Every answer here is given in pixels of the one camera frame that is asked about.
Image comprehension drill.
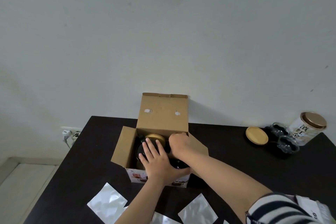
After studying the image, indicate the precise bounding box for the person's right hand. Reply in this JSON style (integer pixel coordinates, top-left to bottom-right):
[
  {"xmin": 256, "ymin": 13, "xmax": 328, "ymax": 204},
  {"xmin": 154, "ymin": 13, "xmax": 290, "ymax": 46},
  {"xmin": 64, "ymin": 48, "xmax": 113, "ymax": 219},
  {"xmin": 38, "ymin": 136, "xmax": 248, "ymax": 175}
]
[{"xmin": 168, "ymin": 132, "xmax": 200, "ymax": 160}]

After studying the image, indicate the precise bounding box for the person's left hand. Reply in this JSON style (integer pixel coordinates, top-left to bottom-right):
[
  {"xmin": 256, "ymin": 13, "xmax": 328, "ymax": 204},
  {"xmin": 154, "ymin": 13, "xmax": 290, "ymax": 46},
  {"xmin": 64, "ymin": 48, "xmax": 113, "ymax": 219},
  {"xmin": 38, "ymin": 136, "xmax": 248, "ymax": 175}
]
[{"xmin": 138, "ymin": 138, "xmax": 191, "ymax": 187}]

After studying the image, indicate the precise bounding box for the bamboo coaster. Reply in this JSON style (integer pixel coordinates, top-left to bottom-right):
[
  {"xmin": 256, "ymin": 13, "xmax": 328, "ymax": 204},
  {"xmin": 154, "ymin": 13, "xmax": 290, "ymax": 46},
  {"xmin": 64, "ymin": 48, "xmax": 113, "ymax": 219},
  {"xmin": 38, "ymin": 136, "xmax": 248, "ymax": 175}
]
[
  {"xmin": 245, "ymin": 126, "xmax": 269, "ymax": 146},
  {"xmin": 144, "ymin": 133, "xmax": 166, "ymax": 148}
]

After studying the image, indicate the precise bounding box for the red cardboard tea set box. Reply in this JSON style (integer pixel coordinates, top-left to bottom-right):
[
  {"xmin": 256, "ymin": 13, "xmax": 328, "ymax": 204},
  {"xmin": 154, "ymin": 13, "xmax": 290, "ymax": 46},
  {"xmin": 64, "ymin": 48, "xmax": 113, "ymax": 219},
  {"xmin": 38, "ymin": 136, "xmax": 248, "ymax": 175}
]
[{"xmin": 110, "ymin": 92, "xmax": 210, "ymax": 188}]

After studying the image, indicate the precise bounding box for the white tea tin gold lid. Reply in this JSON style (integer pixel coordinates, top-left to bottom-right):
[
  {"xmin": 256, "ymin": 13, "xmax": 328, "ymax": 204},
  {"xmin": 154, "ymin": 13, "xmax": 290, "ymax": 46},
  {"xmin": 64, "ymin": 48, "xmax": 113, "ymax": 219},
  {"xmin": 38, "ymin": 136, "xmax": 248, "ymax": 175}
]
[{"xmin": 288, "ymin": 111, "xmax": 328, "ymax": 146}]

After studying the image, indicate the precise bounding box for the dark wooden table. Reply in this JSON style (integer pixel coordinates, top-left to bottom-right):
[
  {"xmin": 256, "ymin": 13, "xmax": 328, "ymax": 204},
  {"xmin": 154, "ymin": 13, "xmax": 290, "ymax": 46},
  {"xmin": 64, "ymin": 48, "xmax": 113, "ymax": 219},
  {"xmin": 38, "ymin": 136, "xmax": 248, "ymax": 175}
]
[{"xmin": 23, "ymin": 115, "xmax": 336, "ymax": 224}]

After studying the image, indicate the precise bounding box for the group of silver foil pouches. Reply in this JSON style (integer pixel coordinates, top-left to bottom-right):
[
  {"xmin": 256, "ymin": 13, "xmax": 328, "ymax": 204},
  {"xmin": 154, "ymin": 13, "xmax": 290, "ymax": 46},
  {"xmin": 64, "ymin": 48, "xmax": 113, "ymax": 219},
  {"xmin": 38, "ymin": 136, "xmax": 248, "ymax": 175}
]
[{"xmin": 86, "ymin": 182, "xmax": 231, "ymax": 224}]

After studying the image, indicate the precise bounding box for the white power plug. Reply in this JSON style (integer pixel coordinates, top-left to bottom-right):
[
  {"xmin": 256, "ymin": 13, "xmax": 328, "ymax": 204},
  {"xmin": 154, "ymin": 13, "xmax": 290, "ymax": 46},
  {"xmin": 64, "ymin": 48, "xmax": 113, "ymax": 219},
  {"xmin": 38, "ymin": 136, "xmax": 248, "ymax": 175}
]
[{"xmin": 62, "ymin": 129, "xmax": 73, "ymax": 149}]

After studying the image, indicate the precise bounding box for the striped shirt sleeve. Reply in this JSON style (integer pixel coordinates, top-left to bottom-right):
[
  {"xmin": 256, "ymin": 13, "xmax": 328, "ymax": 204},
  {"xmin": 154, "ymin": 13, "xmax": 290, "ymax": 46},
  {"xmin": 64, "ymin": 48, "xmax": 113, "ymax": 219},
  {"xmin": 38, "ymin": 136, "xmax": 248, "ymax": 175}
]
[{"xmin": 245, "ymin": 191, "xmax": 326, "ymax": 224}]

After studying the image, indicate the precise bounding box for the white packet black logo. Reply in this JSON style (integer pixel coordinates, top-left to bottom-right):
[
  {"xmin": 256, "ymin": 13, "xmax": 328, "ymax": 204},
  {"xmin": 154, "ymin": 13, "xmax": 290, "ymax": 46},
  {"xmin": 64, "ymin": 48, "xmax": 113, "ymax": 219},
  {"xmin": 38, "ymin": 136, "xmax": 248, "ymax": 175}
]
[{"xmin": 295, "ymin": 195, "xmax": 329, "ymax": 224}]

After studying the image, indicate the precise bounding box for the white wall socket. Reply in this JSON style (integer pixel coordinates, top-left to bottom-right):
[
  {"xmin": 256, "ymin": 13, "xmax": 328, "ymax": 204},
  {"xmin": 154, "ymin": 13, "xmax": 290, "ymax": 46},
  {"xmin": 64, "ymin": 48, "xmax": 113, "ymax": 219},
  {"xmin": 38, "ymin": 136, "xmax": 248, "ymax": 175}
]
[{"xmin": 60, "ymin": 126, "xmax": 82, "ymax": 135}]

